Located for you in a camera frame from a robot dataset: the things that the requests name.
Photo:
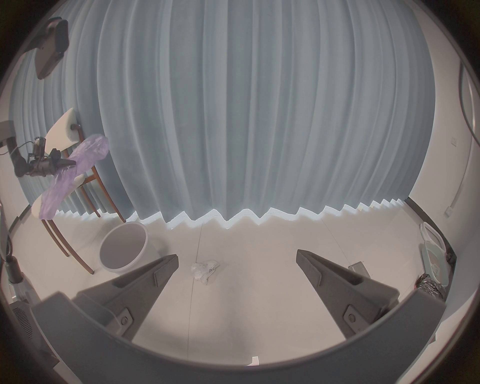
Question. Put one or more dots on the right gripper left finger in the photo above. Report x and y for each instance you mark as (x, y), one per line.
(142, 292)

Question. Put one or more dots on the pale blue curtain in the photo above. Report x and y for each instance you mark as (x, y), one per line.
(243, 112)

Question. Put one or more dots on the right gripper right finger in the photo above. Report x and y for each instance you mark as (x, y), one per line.
(337, 292)

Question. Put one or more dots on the wooden chair with cream cushions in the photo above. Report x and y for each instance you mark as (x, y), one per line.
(60, 127)

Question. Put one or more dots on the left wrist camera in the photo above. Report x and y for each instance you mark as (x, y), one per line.
(39, 144)

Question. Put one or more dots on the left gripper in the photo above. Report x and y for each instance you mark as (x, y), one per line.
(43, 167)

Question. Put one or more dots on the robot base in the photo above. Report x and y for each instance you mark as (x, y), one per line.
(26, 296)

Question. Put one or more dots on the purple plastic bag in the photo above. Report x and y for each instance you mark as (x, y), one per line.
(86, 150)

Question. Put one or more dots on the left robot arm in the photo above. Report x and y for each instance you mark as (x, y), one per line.
(20, 167)

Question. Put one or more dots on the crumpled white paper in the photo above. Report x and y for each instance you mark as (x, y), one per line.
(202, 272)

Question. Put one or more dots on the white trash bin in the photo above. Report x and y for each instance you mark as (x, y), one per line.
(120, 247)

